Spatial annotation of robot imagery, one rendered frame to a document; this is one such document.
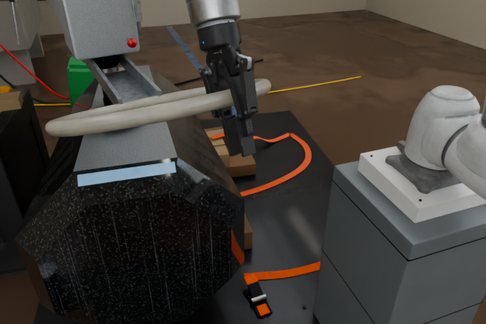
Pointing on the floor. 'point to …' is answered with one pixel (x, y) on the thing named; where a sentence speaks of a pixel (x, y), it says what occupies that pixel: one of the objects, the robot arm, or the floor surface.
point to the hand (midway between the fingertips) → (239, 137)
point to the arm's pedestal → (397, 259)
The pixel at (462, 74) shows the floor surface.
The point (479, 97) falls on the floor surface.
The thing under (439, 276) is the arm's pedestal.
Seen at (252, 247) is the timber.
